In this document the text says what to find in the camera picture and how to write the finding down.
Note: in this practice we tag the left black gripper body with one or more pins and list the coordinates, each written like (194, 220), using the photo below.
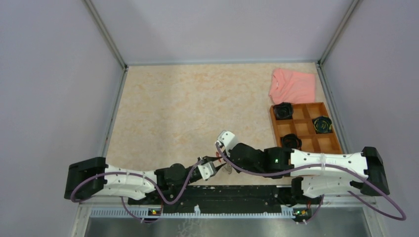
(194, 177)

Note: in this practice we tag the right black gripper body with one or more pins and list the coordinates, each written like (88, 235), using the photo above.
(258, 169)

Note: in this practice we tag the metal keyring with red handle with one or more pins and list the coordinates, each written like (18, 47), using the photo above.
(220, 161)

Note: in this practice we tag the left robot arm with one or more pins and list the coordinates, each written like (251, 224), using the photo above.
(94, 177)

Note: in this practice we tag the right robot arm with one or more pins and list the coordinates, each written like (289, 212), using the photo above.
(321, 173)

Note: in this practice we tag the black red coil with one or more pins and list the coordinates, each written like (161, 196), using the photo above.
(291, 141)

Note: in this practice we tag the black coil top left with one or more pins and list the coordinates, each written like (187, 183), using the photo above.
(283, 111)

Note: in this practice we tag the black yellow coil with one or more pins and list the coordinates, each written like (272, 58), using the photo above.
(322, 125)

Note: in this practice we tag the pink folded cloth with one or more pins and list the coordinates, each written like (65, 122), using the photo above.
(292, 87)

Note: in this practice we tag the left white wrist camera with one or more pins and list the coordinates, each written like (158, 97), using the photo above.
(207, 170)

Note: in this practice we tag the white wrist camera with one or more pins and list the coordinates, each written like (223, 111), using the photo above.
(207, 170)
(227, 141)

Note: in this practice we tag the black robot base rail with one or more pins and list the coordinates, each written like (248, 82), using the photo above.
(237, 199)

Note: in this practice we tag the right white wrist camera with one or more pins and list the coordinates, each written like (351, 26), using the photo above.
(227, 141)

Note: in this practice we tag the white slotted cable duct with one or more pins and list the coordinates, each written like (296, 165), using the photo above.
(144, 212)

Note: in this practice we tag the aluminium frame right rail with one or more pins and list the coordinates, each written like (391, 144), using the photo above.
(325, 82)

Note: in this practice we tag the aluminium frame rail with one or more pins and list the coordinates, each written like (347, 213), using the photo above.
(108, 39)
(325, 82)

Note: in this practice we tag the aluminium frame left rail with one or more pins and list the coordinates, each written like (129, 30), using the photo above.
(108, 39)

